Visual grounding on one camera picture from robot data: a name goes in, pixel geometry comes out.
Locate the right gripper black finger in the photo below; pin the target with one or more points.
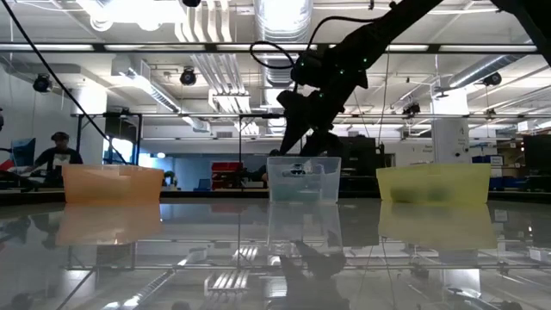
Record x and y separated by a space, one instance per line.
323 144
295 133

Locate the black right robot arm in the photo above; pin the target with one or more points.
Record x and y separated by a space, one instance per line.
387 26

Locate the clear plastic bin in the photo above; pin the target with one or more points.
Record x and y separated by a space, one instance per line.
303 185

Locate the person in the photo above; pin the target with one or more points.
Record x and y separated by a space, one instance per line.
58 159
263 172

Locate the red bin shelf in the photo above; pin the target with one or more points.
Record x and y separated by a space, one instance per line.
226 172

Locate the white pillar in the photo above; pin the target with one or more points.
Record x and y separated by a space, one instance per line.
450 138

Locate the yellow translucent plastic bin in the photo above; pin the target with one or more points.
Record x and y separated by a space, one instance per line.
465 181

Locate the orange translucent plastic bin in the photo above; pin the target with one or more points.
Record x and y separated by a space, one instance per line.
112 185

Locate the large black monitor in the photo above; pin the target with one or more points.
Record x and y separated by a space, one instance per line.
537 153

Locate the blue screen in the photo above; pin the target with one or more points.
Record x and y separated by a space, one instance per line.
22 151

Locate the black wall monitor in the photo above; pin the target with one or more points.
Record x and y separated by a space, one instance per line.
361 151

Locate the black background rig frame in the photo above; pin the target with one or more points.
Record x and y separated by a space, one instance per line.
258 115

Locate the silver ceiling air duct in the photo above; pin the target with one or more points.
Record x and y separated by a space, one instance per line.
282 26

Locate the silver slanted duct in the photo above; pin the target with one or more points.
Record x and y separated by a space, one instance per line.
486 64

